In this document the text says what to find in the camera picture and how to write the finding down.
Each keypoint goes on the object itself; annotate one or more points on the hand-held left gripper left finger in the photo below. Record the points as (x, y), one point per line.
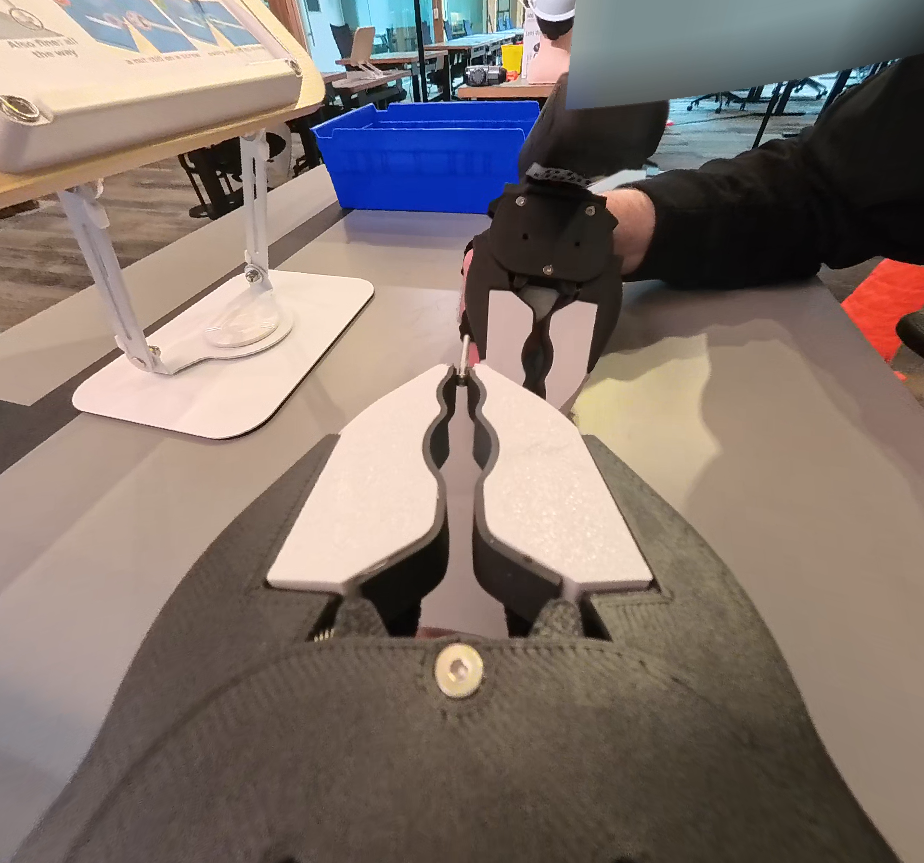
(361, 509)

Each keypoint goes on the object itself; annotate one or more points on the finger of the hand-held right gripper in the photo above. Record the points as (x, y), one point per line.
(505, 329)
(574, 343)

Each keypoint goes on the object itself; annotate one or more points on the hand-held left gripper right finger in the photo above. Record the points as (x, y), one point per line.
(556, 509)

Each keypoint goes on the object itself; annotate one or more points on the metal screw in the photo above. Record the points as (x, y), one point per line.
(465, 354)

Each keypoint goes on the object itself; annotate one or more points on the person's right forearm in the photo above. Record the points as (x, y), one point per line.
(779, 206)

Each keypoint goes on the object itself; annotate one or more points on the grey desk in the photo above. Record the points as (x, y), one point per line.
(722, 408)

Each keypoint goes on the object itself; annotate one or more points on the person's right hand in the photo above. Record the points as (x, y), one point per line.
(634, 228)

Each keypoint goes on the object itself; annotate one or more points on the blue plastic bin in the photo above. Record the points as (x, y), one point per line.
(433, 163)

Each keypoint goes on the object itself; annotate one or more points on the black boombox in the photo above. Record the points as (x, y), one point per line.
(483, 75)

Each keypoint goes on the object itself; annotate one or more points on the white metal stand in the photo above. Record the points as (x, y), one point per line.
(238, 387)

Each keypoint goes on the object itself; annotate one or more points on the mannequin bust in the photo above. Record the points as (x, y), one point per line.
(552, 55)

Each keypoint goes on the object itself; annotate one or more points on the yellow container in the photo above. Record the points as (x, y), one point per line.
(512, 56)

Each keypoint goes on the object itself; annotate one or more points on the black floor lamp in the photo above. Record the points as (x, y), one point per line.
(416, 11)

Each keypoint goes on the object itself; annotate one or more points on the wooden board on stand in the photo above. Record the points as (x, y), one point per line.
(361, 47)

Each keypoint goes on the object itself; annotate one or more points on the orange plastic object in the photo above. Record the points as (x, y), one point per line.
(877, 300)

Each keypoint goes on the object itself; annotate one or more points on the white instruction sign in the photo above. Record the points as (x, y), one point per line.
(144, 84)

